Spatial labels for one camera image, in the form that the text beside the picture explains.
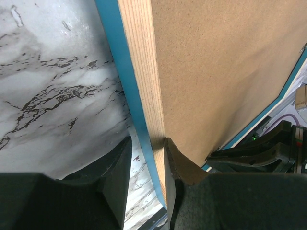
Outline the brown frame backing board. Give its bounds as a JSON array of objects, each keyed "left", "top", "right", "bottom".
[{"left": 152, "top": 0, "right": 307, "bottom": 165}]

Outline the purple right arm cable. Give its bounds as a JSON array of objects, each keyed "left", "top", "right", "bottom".
[{"left": 263, "top": 112, "right": 302, "bottom": 131}]

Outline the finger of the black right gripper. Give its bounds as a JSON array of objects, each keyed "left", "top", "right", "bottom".
[
  {"left": 214, "top": 121, "right": 292, "bottom": 153},
  {"left": 207, "top": 142, "right": 295, "bottom": 173}
]

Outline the wooden picture frame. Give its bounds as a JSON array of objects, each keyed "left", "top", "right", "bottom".
[{"left": 96, "top": 0, "right": 307, "bottom": 205}]

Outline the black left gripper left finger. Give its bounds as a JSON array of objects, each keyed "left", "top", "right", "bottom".
[{"left": 0, "top": 137, "right": 132, "bottom": 230}]

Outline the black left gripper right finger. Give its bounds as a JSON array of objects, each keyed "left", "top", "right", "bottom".
[{"left": 164, "top": 138, "right": 307, "bottom": 230}]

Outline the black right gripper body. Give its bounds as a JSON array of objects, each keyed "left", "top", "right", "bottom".
[{"left": 290, "top": 125, "right": 307, "bottom": 173}]

